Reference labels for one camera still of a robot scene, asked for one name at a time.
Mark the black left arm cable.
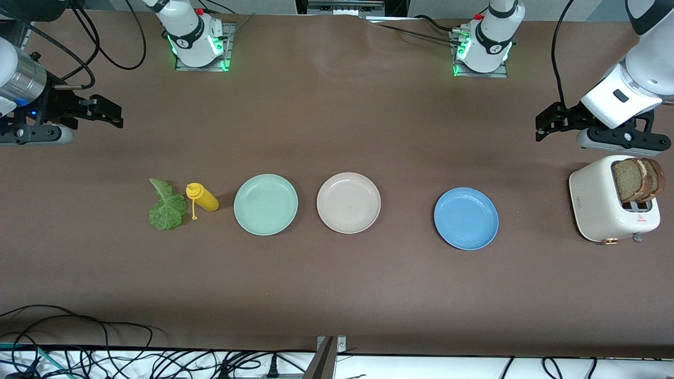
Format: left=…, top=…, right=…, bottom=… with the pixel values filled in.
left=551, top=0, right=578, bottom=108

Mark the green plate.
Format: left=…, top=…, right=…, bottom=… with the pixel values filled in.
left=233, top=174, right=299, bottom=236

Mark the long looping black cable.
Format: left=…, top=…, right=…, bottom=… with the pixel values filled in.
left=0, top=304, right=154, bottom=364

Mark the black braided cable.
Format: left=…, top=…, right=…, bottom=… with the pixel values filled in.
left=363, top=15, right=461, bottom=47

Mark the blue plate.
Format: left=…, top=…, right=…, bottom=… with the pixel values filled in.
left=433, top=187, right=500, bottom=251

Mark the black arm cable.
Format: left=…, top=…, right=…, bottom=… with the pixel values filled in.
left=0, top=0, right=149, bottom=90
left=551, top=0, right=578, bottom=108

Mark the tangled black cable bundle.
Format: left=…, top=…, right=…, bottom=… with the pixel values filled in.
left=79, top=347, right=316, bottom=379

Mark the yellow mustard squeeze bottle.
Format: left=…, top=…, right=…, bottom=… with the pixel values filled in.
left=185, top=183, right=220, bottom=221

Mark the teal cable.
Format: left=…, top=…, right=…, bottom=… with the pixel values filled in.
left=0, top=342, right=72, bottom=379

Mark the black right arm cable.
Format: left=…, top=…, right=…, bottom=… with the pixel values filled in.
left=0, top=0, right=149, bottom=90

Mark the black device with metal rail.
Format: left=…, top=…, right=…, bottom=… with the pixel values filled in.
left=295, top=0, right=409, bottom=17

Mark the white toaster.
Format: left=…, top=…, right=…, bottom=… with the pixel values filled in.
left=568, top=154, right=661, bottom=244

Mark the beige plate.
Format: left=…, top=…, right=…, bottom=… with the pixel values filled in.
left=316, top=172, right=382, bottom=234

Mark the green lettuce leaf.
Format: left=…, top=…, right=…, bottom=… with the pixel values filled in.
left=148, top=178, right=189, bottom=231

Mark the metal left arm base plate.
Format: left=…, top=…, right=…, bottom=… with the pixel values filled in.
left=449, top=29, right=509, bottom=79

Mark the brown bread slice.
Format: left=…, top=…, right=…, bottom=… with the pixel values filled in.
left=638, top=157, right=666, bottom=203
left=611, top=158, right=644, bottom=205

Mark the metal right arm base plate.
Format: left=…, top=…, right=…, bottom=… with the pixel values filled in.
left=174, top=21, right=236, bottom=73

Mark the grey metal bracket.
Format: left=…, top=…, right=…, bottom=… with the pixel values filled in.
left=300, top=335, right=348, bottom=379

